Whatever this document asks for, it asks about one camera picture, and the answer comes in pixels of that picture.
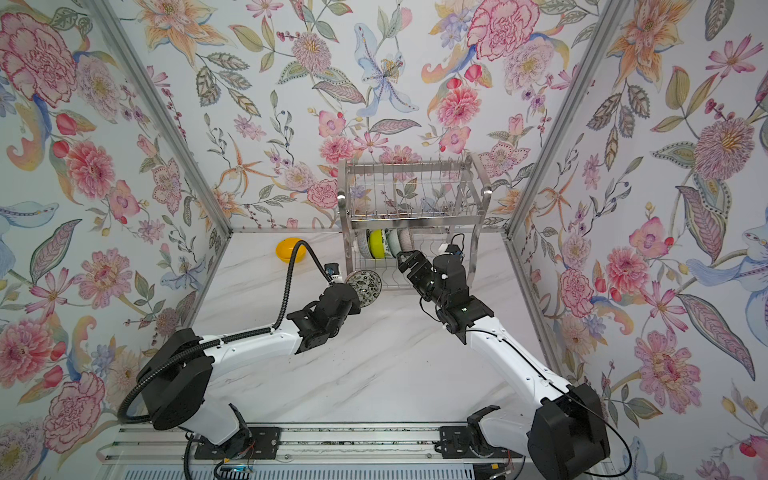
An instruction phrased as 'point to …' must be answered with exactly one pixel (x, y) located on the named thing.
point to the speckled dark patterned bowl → (367, 284)
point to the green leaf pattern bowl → (387, 244)
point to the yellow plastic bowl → (285, 247)
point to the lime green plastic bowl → (376, 243)
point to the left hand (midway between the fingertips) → (359, 291)
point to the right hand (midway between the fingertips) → (402, 261)
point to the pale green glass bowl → (393, 241)
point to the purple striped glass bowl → (406, 240)
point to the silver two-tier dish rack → (389, 206)
